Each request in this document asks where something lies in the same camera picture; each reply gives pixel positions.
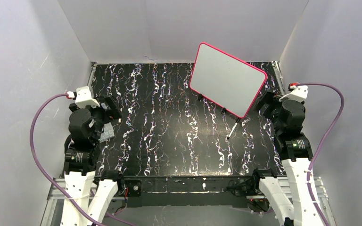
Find white whiteboard marker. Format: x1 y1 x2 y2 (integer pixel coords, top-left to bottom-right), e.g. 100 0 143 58
226 118 241 140

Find pink framed whiteboard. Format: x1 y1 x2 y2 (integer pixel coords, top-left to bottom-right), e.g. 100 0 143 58
189 42 268 118

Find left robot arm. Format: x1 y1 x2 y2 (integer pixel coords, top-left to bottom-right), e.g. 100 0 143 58
60 95 122 226

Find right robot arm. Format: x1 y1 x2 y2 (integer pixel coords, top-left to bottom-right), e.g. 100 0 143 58
253 91 329 226

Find clear plastic organizer box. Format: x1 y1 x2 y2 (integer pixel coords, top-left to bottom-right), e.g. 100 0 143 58
100 123 115 143

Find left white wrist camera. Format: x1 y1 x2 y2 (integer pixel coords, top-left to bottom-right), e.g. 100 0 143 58
75 86 100 109

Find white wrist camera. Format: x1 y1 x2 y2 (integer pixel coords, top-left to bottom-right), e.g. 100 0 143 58
279 83 308 103
75 86 100 109

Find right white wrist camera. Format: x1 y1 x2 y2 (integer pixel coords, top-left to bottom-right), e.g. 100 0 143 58
279 83 308 103

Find black wire board stand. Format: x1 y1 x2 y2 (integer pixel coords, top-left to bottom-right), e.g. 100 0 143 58
197 93 227 114

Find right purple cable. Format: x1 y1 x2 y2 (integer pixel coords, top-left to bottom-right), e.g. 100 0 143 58
288 82 346 226

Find purple cable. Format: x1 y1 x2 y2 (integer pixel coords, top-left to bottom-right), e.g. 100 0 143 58
29 93 138 226
288 82 346 226

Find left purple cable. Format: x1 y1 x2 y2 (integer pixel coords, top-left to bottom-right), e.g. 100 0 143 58
29 93 138 226

